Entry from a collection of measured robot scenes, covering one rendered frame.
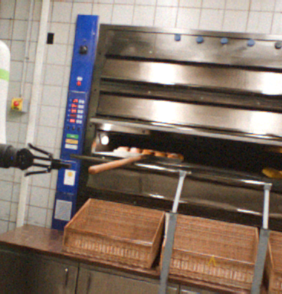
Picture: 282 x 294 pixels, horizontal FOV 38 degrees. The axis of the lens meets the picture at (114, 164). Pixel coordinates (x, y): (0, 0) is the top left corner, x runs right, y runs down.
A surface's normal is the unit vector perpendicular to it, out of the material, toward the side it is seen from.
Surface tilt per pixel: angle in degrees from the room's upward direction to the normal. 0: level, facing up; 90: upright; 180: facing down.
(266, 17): 90
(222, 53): 90
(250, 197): 70
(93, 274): 91
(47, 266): 90
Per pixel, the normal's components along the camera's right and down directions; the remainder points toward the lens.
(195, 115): -0.19, -0.30
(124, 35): -0.25, 0.04
